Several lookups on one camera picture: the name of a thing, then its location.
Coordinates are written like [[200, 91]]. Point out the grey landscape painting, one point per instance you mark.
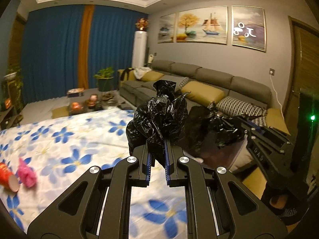
[[166, 28]]

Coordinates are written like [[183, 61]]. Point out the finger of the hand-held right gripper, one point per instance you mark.
[[261, 156], [269, 134]]

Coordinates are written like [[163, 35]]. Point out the grey sofa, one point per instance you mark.
[[211, 76]]

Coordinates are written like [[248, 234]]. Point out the yellow tree sailboat painting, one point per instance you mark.
[[201, 25]]

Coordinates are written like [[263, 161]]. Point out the flat printed box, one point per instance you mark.
[[75, 92]]

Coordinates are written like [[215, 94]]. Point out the brown wooden door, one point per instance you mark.
[[306, 54]]

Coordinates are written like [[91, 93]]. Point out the orange curtain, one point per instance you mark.
[[86, 49]]

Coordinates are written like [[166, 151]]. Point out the purple hills painting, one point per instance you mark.
[[248, 27]]

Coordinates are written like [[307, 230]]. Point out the pink plastic bag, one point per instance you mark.
[[27, 173]]

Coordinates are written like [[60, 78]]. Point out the white standing air conditioner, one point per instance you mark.
[[139, 49]]

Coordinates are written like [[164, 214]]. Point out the small red ornament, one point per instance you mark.
[[76, 105]]

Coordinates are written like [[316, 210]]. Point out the white bottle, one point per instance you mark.
[[150, 58]]

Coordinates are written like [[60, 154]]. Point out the red gold flower ornament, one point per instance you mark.
[[142, 24]]

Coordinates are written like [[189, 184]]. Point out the trailing plant in white bowl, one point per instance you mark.
[[13, 76]]

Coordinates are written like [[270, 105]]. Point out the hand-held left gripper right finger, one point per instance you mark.
[[167, 169]]

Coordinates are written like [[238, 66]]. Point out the blue floral white blanket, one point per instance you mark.
[[74, 139]]

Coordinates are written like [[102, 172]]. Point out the grey plastic bin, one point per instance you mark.
[[211, 156]]

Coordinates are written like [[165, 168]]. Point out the white cloth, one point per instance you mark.
[[142, 71]]

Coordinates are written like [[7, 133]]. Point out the small orange lantern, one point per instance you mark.
[[7, 102]]

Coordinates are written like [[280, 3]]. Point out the person's right hand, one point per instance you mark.
[[289, 210]]

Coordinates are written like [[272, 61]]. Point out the brown wooden screen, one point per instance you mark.
[[16, 44]]

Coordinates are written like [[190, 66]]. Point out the red paper cup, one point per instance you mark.
[[8, 176]]

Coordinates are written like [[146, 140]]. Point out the grey television cabinet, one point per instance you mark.
[[7, 119]]

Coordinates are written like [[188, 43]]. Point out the pink pig toy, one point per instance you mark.
[[93, 99]]

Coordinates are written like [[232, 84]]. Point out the white wall outlet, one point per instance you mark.
[[272, 71]]

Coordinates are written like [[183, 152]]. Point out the black white patterned cushion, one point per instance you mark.
[[184, 82], [239, 105]]

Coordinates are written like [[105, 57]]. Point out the green potted plant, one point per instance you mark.
[[104, 78]]

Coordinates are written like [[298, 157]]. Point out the black plastic bag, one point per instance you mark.
[[219, 127], [154, 119]]

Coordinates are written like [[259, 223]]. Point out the blue curtain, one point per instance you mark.
[[117, 44], [52, 54]]

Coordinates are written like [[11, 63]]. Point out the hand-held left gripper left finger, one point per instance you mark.
[[148, 164]]

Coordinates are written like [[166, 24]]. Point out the yellow cushion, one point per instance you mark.
[[276, 119], [152, 76], [203, 93]]

